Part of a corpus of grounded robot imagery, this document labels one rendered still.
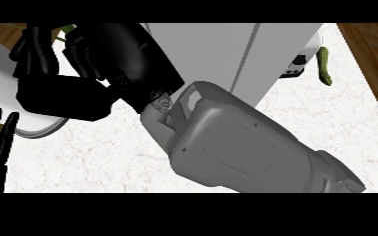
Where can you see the green cucumber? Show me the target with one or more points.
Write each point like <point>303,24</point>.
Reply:
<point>324,65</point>

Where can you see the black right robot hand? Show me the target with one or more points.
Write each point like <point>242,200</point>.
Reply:
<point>123,63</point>

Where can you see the brown wooden panel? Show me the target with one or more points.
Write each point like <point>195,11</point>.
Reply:
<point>363,50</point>

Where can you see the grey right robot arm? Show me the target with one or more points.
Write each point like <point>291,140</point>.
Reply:
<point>236,146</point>

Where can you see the white plate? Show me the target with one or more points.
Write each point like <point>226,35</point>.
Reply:
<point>34,124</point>

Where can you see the brown wooden board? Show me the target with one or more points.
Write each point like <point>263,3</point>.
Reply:
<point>11,35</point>

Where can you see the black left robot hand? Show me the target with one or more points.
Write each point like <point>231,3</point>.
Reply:
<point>6,140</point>

